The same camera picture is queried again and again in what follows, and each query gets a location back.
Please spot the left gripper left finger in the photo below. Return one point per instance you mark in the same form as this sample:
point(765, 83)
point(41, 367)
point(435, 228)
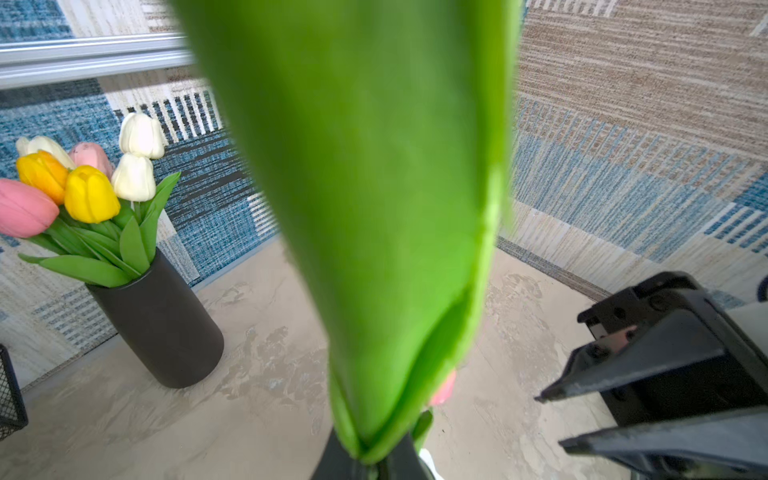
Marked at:
point(336, 463)

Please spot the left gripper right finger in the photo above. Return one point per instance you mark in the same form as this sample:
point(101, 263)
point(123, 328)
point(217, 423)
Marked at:
point(404, 463)

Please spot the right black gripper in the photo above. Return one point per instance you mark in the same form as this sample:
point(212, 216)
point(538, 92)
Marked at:
point(664, 349)

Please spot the black cylindrical vase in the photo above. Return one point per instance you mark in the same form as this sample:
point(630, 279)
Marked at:
point(164, 324)

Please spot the cream white tulip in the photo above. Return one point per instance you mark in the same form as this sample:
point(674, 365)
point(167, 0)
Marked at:
point(142, 135)

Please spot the light pink tulip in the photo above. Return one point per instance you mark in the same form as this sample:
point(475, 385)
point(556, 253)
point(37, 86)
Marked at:
point(93, 155)

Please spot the orange yellow tulip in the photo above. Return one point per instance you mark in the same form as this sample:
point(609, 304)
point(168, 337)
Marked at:
point(44, 172)

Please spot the black wire shelf rack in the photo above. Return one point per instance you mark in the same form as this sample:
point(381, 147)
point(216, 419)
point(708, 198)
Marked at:
point(13, 414)

